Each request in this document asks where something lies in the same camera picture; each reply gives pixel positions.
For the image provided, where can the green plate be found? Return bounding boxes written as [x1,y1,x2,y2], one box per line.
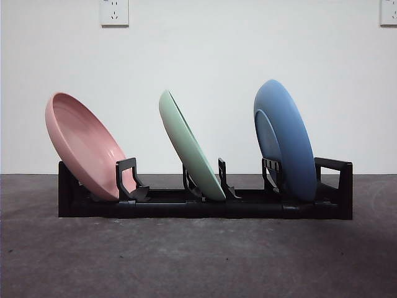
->
[158,89,228,201]

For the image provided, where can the blue plate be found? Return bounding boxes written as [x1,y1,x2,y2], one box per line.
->
[253,79,318,204]

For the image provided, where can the pink plate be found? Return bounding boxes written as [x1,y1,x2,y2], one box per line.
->
[45,91,128,201]

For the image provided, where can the black plastic dish rack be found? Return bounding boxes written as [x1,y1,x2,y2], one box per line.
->
[58,156,354,222]

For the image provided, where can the white wall socket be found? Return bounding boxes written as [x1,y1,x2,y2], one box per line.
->
[380,0,397,27]
[99,0,130,27]

